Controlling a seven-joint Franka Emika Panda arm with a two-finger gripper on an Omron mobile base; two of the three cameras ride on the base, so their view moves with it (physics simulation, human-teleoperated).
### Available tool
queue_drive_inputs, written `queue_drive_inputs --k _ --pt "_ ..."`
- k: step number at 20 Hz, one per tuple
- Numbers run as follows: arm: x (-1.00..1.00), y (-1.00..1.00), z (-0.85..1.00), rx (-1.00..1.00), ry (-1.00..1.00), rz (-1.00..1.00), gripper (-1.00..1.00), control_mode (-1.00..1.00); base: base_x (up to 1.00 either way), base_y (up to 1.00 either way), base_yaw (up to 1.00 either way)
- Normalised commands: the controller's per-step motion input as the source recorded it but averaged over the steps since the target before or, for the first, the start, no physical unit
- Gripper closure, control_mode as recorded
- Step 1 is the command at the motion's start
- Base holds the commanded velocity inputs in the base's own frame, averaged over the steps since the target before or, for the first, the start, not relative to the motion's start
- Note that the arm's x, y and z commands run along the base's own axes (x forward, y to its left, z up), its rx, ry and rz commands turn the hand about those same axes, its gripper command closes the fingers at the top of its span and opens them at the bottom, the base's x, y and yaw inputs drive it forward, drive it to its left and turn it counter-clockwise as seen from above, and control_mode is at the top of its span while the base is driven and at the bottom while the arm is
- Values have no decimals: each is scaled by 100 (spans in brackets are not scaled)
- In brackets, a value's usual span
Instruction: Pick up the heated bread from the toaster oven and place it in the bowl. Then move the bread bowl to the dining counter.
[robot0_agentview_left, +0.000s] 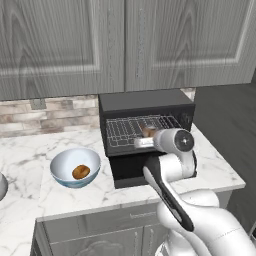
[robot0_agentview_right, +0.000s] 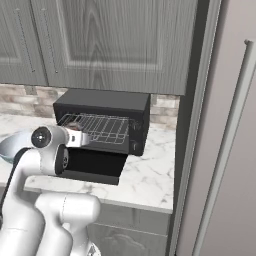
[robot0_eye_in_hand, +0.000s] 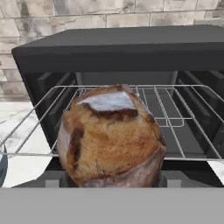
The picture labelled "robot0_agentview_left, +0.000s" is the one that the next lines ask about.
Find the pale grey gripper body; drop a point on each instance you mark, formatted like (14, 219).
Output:
(144, 143)

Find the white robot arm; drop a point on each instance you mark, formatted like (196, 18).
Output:
(206, 226)

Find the brown toasted bread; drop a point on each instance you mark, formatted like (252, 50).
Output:
(148, 130)

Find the black toaster oven door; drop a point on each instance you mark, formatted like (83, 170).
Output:
(128, 170)

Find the black toaster oven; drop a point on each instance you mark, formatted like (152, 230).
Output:
(143, 101)

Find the brown round bread roll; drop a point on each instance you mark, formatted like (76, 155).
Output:
(81, 172)

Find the pale blue bowl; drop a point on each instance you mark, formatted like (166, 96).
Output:
(65, 161)

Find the grey drawer front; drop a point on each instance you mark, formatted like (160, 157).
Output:
(100, 220)

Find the grey base cupboard door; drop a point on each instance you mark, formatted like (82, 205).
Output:
(154, 240)
(96, 245)

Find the grey rounded object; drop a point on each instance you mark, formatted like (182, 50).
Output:
(2, 186)

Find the grey wall outlet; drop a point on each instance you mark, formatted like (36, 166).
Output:
(38, 104)

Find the grey wall cupboard door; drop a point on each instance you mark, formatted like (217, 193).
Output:
(196, 36)
(50, 43)

